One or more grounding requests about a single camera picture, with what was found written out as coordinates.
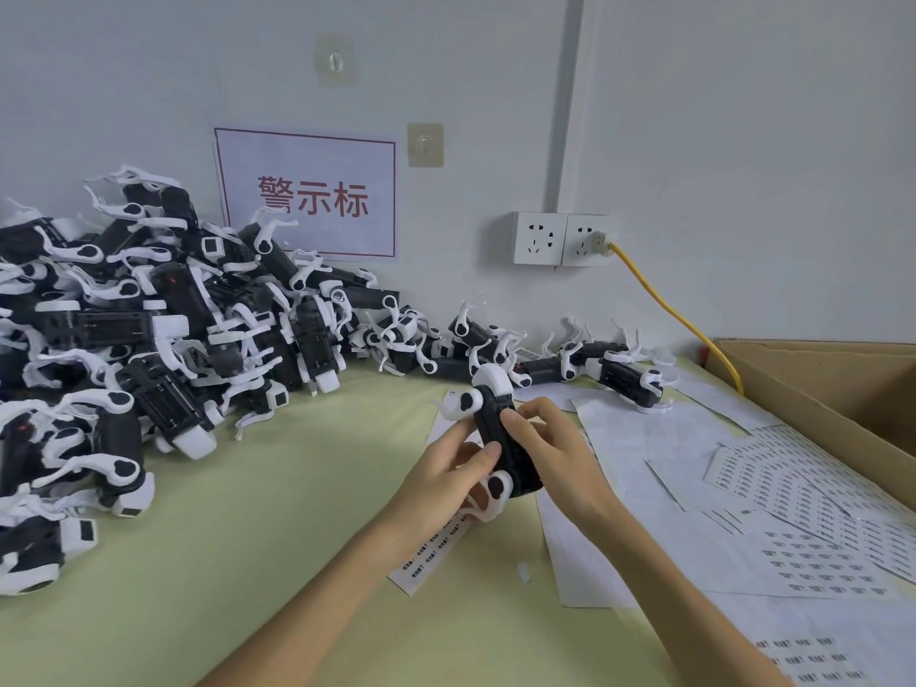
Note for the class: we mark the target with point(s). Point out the narrow label sticker strip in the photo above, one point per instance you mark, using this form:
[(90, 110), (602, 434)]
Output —
[(429, 561)]

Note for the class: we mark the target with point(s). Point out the small white sticker piece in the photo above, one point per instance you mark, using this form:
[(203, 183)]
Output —
[(524, 573)]

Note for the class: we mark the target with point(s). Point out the black white toy robot dog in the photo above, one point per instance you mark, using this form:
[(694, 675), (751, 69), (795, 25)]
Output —
[(501, 436)]

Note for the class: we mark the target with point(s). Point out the pile of black white toys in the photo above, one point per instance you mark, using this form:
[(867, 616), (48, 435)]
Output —
[(164, 350)]

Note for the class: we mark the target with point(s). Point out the clear adhesive wall hook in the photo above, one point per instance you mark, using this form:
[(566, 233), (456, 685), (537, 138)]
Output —
[(335, 61), (426, 144)]

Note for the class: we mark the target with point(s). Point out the blank white paper sheet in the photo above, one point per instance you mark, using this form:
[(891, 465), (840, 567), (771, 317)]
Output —
[(572, 565), (644, 429)]

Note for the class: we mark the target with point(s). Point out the person's right hand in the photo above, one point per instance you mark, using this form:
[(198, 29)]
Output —
[(565, 465)]

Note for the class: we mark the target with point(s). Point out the white wall socket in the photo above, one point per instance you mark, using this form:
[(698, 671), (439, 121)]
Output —
[(538, 239), (583, 243)]

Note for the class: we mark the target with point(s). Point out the printed label sticker sheet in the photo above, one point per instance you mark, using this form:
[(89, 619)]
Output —
[(837, 643), (808, 558), (787, 479)]

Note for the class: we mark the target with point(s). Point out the person's right thumb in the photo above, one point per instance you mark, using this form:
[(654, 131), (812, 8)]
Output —
[(521, 440)]

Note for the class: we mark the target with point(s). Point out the person's left thumb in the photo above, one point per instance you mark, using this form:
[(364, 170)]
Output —
[(478, 463)]

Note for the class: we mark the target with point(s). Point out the person's right forearm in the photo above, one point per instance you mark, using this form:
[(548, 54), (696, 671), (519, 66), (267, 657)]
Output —
[(665, 593)]

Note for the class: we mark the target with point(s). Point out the white wall sign red print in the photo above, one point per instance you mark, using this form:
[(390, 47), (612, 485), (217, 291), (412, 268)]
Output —
[(315, 178)]

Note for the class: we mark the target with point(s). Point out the brown cardboard box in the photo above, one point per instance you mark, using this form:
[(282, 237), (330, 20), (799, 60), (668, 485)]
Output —
[(837, 393)]

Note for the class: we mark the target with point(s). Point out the person's left hand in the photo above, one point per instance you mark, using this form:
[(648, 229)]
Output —
[(436, 493)]

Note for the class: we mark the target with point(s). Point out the white plug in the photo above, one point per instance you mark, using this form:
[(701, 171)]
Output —
[(600, 243)]

